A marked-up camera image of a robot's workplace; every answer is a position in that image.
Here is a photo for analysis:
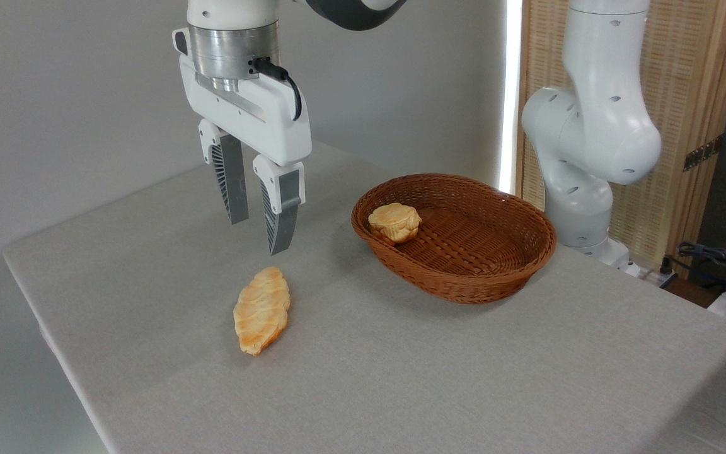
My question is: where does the brown wicker basket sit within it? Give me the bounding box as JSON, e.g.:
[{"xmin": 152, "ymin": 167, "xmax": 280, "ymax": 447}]
[{"xmin": 351, "ymin": 173, "xmax": 558, "ymax": 305}]

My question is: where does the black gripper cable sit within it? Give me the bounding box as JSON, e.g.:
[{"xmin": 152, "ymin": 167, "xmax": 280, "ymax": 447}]
[{"xmin": 251, "ymin": 57, "xmax": 303, "ymax": 121}]

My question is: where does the black cable bundle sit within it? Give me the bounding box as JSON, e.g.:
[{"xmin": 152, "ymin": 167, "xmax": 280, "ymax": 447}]
[{"xmin": 677, "ymin": 242, "xmax": 726, "ymax": 298}]

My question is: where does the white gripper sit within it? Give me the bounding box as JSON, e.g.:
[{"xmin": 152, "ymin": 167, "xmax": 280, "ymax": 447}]
[{"xmin": 172, "ymin": 27, "xmax": 313, "ymax": 256}]

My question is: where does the round bread roll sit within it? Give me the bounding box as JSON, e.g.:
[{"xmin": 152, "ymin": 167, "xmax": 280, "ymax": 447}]
[{"xmin": 368, "ymin": 202, "xmax": 422, "ymax": 245}]

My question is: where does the dark metal screen hinge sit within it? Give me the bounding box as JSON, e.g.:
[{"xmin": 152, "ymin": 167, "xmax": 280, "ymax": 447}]
[{"xmin": 683, "ymin": 134, "xmax": 724, "ymax": 172}]

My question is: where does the long croissant bread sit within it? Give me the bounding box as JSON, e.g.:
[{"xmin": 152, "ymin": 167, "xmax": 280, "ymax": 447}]
[{"xmin": 233, "ymin": 266, "xmax": 291, "ymax": 356}]

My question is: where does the white power strip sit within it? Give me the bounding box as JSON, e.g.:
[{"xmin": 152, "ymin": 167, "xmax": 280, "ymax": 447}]
[{"xmin": 639, "ymin": 267, "xmax": 679, "ymax": 289}]

